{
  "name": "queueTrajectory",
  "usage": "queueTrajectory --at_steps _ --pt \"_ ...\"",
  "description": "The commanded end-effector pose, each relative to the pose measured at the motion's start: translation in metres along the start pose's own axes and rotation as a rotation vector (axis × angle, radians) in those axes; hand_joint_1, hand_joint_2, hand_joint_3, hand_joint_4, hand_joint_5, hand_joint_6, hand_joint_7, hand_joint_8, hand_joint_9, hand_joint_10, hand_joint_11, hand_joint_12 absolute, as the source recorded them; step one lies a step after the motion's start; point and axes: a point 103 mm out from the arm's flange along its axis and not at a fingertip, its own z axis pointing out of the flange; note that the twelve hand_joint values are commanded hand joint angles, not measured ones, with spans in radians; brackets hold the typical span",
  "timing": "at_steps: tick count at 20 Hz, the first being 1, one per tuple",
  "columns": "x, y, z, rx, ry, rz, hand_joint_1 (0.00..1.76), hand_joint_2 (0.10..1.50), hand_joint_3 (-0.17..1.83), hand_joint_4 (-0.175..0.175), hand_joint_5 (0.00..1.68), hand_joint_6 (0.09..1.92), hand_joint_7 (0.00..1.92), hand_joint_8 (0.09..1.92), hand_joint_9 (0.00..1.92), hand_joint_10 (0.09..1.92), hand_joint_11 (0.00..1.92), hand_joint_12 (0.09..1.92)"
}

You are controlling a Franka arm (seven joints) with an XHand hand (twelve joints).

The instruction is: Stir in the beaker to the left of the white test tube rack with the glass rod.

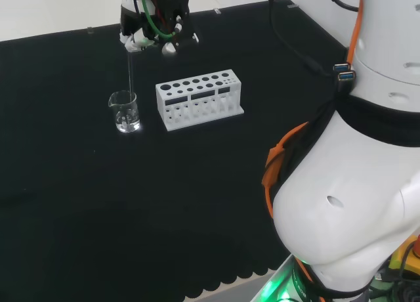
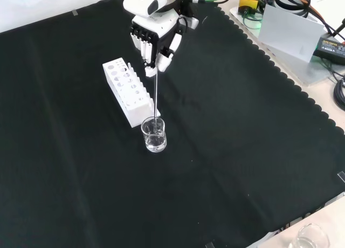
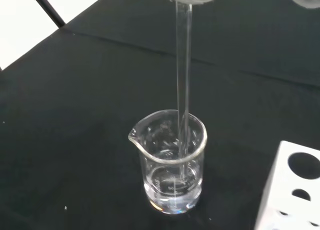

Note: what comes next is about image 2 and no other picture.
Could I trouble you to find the small clear glass beaker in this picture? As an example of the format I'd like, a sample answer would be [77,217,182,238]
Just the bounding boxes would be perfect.
[140,116,168,153]

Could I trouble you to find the black bench cloth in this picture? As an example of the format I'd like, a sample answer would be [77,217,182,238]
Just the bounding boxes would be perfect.
[0,0,345,248]

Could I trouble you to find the clear glass rod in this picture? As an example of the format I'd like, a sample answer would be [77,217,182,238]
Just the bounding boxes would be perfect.
[153,67,160,133]

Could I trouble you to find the yellow stop button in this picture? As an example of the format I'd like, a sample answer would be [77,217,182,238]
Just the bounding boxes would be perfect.
[239,0,266,16]

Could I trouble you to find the white test tube rack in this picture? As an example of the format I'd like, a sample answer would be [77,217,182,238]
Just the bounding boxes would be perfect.
[102,58,162,129]

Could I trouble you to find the large clear glass beaker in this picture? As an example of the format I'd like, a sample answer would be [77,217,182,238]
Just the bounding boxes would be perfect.
[288,223,331,248]

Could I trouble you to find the orange cable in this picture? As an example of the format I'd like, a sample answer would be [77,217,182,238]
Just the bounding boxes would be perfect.
[292,0,334,36]

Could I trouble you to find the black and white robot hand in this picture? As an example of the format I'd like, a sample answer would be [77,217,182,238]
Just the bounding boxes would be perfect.
[130,12,187,78]

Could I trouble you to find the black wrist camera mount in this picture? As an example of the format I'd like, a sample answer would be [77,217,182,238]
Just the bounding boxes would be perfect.
[178,0,200,30]

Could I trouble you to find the black cable coil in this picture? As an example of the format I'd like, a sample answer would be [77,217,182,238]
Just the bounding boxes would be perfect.
[333,77,345,111]

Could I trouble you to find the thin green cable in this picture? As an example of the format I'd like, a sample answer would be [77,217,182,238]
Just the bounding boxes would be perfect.
[242,12,264,30]

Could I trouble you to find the black power adapter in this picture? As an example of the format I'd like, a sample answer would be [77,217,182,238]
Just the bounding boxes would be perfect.
[314,36,345,65]

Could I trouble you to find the pale board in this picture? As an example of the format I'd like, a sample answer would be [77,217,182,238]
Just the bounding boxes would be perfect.
[258,4,326,64]

